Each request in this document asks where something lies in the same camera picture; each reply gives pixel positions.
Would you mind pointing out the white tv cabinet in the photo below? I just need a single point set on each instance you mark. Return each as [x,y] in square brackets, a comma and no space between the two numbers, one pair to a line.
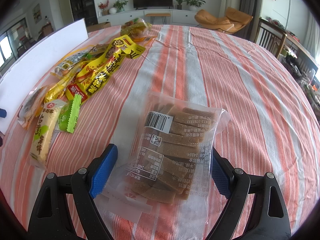
[178,17]

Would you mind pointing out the clear bag mixed snacks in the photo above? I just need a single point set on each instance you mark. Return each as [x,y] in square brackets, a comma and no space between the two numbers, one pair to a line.
[136,29]

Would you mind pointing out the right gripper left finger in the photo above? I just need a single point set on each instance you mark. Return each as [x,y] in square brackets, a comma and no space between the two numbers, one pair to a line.
[51,218]

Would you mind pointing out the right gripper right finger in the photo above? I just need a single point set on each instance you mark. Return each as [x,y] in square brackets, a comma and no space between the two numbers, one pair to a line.
[268,217]

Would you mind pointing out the dark wooden chair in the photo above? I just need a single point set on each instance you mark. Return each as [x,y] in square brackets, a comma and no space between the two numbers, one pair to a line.
[270,37]

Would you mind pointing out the green-top brown snack bag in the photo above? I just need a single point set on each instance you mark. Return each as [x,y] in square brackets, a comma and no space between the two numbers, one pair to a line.
[97,50]

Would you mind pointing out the potted green plant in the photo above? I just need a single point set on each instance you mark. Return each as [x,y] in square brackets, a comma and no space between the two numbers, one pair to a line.
[194,5]

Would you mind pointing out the brown cardboard box on floor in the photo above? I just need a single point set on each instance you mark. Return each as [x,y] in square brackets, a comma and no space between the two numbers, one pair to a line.
[99,26]

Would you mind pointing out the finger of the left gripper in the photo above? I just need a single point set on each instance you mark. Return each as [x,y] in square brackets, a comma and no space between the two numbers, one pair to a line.
[3,113]

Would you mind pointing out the clear bag brown bars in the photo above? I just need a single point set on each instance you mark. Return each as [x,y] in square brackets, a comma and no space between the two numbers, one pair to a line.
[162,191]

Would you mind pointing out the green cracker packet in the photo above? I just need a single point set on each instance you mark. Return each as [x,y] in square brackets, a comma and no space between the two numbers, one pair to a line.
[69,115]

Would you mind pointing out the dark glass cabinet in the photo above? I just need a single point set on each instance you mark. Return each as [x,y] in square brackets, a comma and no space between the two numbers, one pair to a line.
[84,9]

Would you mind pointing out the orange snack bag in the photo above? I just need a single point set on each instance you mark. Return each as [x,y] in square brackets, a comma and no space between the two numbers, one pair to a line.
[144,41]

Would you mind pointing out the red flower vase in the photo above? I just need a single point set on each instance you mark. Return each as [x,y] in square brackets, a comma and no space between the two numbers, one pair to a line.
[104,7]

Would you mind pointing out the brown nut snack bag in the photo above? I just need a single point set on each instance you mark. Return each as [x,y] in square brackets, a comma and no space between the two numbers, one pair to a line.
[31,106]

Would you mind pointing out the beige rice cake packet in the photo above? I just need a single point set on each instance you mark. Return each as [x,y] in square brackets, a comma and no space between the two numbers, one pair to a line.
[43,133]

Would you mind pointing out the small wooden bench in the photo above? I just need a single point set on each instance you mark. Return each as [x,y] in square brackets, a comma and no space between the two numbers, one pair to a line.
[163,16]

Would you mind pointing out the yellow-edged egg snack bag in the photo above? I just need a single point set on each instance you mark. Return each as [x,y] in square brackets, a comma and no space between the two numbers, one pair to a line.
[64,67]

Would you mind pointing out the white cardboard box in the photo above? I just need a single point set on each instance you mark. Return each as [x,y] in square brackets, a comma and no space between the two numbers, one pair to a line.
[25,73]

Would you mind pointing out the orange lounge chair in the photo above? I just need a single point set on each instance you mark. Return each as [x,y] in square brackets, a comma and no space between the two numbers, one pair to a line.
[232,22]

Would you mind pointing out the yellow chicken snack bag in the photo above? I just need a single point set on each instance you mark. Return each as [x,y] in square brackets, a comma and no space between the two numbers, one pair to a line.
[96,73]

